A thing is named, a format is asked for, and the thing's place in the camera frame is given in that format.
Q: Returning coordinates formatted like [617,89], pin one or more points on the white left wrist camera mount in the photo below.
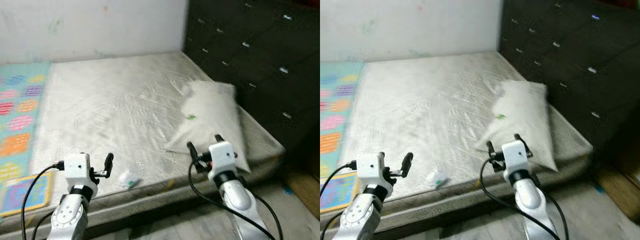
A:
[77,167]
[371,167]

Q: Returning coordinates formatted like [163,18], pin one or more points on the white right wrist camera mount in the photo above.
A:
[515,157]
[222,157]

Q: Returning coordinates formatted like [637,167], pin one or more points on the teal blanket with colourful shapes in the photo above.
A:
[20,115]
[337,110]

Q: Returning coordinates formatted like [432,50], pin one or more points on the beige pillow with green tree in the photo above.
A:
[210,115]
[520,115]

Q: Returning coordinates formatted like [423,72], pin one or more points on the white wrapper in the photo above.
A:
[129,179]
[438,178]

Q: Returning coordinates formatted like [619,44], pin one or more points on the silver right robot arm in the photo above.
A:
[240,200]
[532,200]

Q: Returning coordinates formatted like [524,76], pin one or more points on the blue children's book yellow border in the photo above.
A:
[25,192]
[337,192]

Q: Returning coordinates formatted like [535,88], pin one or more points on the beige quilted mattress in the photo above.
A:
[425,100]
[115,100]

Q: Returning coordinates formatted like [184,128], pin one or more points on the dark tufted headboard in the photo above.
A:
[260,50]
[575,50]

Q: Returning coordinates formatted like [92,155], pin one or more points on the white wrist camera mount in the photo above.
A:
[371,167]
[222,157]
[515,157]
[77,167]

